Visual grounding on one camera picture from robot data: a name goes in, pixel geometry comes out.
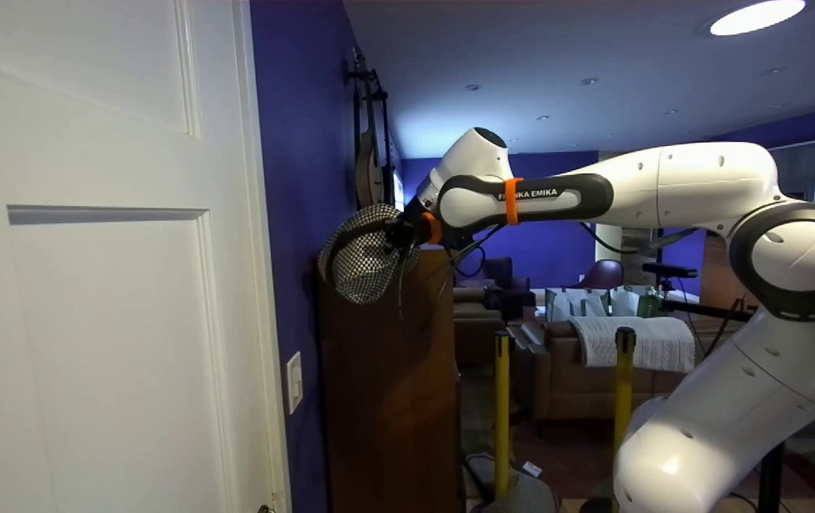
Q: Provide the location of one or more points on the white light switch plate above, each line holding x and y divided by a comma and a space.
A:
295, 383

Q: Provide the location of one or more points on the brown wooden chest of drawers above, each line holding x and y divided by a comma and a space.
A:
392, 393

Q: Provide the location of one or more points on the white panelled door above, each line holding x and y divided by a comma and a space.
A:
138, 339

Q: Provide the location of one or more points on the round ceiling light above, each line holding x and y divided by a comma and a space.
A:
757, 14

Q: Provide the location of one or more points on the yellow tripod stand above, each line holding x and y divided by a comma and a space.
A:
515, 491

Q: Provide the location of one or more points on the wooden mandolin on wall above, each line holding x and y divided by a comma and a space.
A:
372, 135

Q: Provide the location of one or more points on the brown sofa with white blanket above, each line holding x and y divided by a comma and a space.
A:
569, 369

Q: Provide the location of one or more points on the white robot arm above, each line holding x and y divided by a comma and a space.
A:
757, 389

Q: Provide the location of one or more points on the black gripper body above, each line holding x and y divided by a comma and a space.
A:
412, 226

